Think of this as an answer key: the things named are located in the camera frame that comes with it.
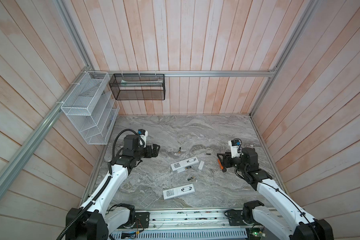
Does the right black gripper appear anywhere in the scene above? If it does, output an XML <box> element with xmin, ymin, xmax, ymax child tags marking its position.
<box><xmin>217</xmin><ymin>150</ymin><xmax>247</xmax><ymax>174</ymax></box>

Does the white remote control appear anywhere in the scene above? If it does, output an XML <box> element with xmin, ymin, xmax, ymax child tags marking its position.
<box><xmin>163</xmin><ymin>184</ymin><xmax>196</xmax><ymax>200</ymax></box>
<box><xmin>171</xmin><ymin>157</ymin><xmax>199</xmax><ymax>172</ymax></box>

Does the orange handled screwdriver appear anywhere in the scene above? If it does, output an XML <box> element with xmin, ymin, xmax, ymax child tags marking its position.
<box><xmin>218</xmin><ymin>159</ymin><xmax>227</xmax><ymax>173</ymax></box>

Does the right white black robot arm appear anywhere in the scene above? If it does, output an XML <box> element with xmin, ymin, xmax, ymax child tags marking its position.
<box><xmin>217</xmin><ymin>146</ymin><xmax>334</xmax><ymax>240</ymax></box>

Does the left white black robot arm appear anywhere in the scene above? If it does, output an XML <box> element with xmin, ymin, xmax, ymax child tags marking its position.
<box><xmin>57</xmin><ymin>129</ymin><xmax>160</xmax><ymax>240</ymax></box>

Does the white battery cover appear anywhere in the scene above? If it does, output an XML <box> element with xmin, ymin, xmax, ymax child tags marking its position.
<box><xmin>198</xmin><ymin>161</ymin><xmax>205</xmax><ymax>171</ymax></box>
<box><xmin>177</xmin><ymin>168</ymin><xmax>186</xmax><ymax>173</ymax></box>

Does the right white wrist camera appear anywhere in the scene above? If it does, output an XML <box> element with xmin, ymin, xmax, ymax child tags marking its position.
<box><xmin>228</xmin><ymin>138</ymin><xmax>242</xmax><ymax>158</ymax></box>

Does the black corrugated cable conduit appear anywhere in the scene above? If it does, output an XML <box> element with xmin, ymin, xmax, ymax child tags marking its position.
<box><xmin>56</xmin><ymin>128</ymin><xmax>145</xmax><ymax>240</ymax></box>

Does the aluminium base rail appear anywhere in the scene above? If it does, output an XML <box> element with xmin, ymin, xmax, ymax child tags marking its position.
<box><xmin>107</xmin><ymin>208</ymin><xmax>314</xmax><ymax>233</ymax></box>

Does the black wire mesh basket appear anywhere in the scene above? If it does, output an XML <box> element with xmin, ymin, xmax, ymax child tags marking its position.
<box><xmin>109</xmin><ymin>73</ymin><xmax>166</xmax><ymax>101</ymax></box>

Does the white wire mesh shelf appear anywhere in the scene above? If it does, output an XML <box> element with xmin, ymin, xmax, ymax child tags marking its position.
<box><xmin>61</xmin><ymin>71</ymin><xmax>120</xmax><ymax>145</ymax></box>

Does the horizontal aluminium frame bar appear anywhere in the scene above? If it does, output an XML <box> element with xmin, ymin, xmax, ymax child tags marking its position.
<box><xmin>102</xmin><ymin>70</ymin><xmax>276</xmax><ymax>78</ymax></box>

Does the left aluminium frame bar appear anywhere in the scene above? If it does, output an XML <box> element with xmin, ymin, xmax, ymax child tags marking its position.
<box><xmin>0</xmin><ymin>66</ymin><xmax>93</xmax><ymax>201</ymax></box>

